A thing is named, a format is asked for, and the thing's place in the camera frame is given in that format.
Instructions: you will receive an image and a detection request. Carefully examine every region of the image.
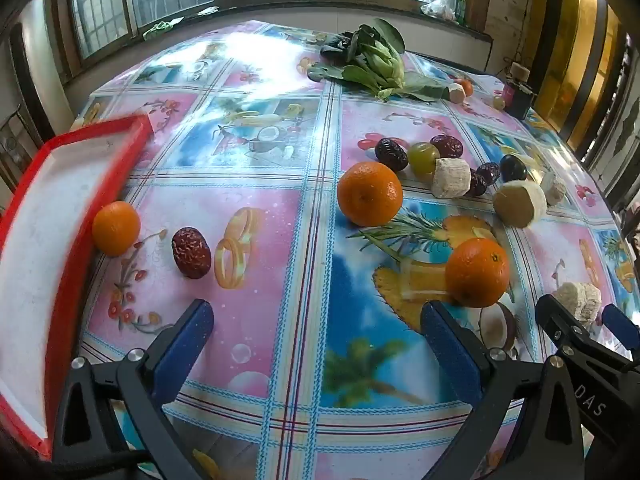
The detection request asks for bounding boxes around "clear plastic bag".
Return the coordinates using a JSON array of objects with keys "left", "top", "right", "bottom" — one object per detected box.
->
[{"left": 421, "top": 0, "right": 458, "bottom": 22}]

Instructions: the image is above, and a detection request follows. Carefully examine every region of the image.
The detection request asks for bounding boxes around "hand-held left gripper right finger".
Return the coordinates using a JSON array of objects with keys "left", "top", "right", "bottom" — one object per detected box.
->
[{"left": 420, "top": 299, "right": 586, "bottom": 480}]

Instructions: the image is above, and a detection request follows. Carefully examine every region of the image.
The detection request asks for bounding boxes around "beige bread chunk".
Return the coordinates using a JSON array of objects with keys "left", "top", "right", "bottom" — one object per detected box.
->
[{"left": 493, "top": 179, "right": 548, "bottom": 229}]

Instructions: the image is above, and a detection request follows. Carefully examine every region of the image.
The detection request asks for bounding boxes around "large orange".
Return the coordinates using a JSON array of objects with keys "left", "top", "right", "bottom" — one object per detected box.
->
[{"left": 336, "top": 161, "right": 404, "bottom": 227}]

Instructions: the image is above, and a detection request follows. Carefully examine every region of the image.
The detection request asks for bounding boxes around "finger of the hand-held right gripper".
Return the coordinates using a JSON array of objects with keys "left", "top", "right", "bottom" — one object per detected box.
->
[
  {"left": 536, "top": 294, "right": 596, "bottom": 356},
  {"left": 602, "top": 304, "right": 640, "bottom": 356}
]

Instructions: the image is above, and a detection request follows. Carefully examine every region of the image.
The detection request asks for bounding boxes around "dark purple plum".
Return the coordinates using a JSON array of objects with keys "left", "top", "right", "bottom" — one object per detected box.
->
[{"left": 500, "top": 154, "right": 528, "bottom": 182}]

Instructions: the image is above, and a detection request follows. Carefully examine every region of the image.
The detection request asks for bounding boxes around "dark round jar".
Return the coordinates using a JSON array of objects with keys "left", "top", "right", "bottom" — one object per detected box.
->
[{"left": 502, "top": 76, "right": 537, "bottom": 120}]

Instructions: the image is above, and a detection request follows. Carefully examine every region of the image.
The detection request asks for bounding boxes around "green leafy bok choy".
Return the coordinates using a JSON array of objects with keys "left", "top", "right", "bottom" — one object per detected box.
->
[{"left": 306, "top": 18, "right": 451, "bottom": 103}]

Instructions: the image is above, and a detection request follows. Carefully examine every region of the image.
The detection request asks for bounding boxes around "red rimmed white tray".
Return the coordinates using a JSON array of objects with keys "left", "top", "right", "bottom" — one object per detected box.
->
[{"left": 0, "top": 114, "right": 156, "bottom": 461}]

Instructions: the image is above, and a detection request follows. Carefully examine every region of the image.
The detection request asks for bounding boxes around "green grape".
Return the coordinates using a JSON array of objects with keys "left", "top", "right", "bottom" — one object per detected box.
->
[{"left": 407, "top": 142, "right": 440, "bottom": 177}]

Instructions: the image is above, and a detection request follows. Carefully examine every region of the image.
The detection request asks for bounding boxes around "green cloth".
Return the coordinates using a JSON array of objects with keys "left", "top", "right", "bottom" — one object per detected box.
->
[{"left": 142, "top": 16, "right": 186, "bottom": 41}]

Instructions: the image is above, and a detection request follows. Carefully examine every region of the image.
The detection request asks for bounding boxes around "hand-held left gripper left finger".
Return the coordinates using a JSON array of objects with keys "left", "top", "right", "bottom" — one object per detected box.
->
[{"left": 52, "top": 298, "right": 216, "bottom": 480}]

